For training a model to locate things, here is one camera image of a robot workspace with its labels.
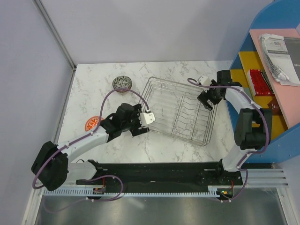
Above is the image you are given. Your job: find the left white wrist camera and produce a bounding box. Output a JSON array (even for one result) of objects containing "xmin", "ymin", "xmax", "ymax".
[{"xmin": 139, "ymin": 112, "xmax": 156, "ymax": 126}]

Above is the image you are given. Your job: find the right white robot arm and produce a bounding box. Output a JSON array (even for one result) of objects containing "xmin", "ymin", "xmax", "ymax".
[{"xmin": 196, "ymin": 70, "xmax": 272, "ymax": 185}]

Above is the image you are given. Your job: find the aluminium corner profile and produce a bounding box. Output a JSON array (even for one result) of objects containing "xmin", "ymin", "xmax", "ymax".
[{"xmin": 32, "ymin": 0, "xmax": 76, "ymax": 71}]

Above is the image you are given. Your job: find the metal wire dish rack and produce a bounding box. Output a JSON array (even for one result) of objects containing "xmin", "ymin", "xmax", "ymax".
[{"xmin": 140, "ymin": 76, "xmax": 217, "ymax": 146}]

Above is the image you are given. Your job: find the white cable duct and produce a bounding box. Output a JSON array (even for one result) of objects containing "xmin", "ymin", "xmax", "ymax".
[{"xmin": 43, "ymin": 186, "xmax": 221, "ymax": 198}]

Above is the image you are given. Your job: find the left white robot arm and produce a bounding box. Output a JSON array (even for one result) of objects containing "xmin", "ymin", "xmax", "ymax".
[{"xmin": 31, "ymin": 103, "xmax": 155, "ymax": 191}]

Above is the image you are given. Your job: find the spiral bound booklet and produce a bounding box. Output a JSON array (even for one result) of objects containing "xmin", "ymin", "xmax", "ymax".
[{"xmin": 259, "ymin": 33, "xmax": 300, "ymax": 87}]

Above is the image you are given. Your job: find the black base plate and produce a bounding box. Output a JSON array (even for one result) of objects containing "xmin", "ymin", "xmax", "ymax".
[{"xmin": 76, "ymin": 160, "xmax": 243, "ymax": 192}]

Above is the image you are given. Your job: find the blue wooden shelf unit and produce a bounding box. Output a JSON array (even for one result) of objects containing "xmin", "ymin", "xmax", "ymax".
[{"xmin": 221, "ymin": 0, "xmax": 300, "ymax": 164}]

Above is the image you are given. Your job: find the leaf pattern bowl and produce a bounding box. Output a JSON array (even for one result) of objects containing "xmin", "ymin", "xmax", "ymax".
[{"xmin": 112, "ymin": 75, "xmax": 132, "ymax": 93}]

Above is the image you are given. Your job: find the orange floral bowl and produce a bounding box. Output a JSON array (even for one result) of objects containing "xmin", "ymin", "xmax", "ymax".
[{"xmin": 84, "ymin": 116, "xmax": 99, "ymax": 132}]

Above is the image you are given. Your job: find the brown small toy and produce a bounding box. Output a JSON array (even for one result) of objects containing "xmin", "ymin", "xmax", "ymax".
[{"xmin": 268, "ymin": 98, "xmax": 282, "ymax": 115}]

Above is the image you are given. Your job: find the red patterned box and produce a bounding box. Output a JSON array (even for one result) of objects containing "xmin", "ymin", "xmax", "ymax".
[{"xmin": 247, "ymin": 69, "xmax": 274, "ymax": 97}]

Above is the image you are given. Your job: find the aluminium rail frame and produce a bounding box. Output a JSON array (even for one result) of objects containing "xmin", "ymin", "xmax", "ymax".
[{"xmin": 241, "ymin": 170, "xmax": 290, "ymax": 189}]

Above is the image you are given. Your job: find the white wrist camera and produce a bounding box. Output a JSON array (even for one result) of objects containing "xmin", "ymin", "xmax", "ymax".
[
  {"xmin": 139, "ymin": 112, "xmax": 156, "ymax": 126},
  {"xmin": 198, "ymin": 75, "xmax": 211, "ymax": 86}
]

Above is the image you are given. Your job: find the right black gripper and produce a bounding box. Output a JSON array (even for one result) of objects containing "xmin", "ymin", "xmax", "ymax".
[{"xmin": 196, "ymin": 80, "xmax": 222, "ymax": 111}]

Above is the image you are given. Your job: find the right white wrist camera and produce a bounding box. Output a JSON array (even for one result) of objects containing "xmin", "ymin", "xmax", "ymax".
[{"xmin": 198, "ymin": 75, "xmax": 211, "ymax": 86}]

